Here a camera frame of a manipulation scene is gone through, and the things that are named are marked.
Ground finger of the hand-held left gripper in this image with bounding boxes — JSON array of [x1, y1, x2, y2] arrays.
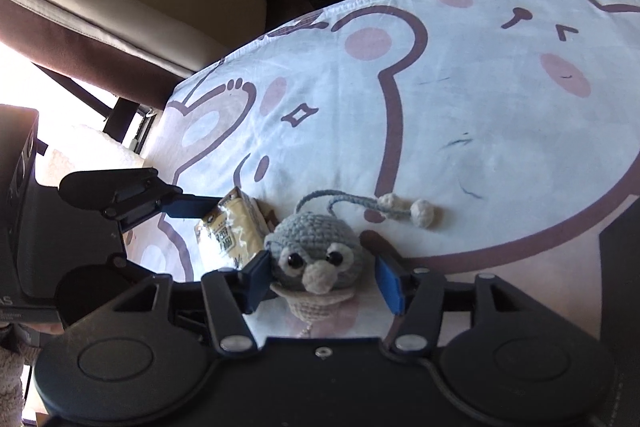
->
[[58, 168, 162, 208], [101, 183, 224, 231]]

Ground beige tissue pack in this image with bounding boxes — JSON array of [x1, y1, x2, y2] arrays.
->
[[194, 187, 279, 271]]

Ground bear print blanket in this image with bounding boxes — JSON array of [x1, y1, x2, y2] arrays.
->
[[125, 0, 640, 343]]

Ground grey crochet doll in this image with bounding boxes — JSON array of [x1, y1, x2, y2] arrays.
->
[[264, 189, 437, 339]]

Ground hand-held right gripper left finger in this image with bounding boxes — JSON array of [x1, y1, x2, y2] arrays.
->
[[107, 251, 274, 354]]

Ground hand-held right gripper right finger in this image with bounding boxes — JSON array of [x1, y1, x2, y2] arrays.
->
[[376, 254, 551, 354]]

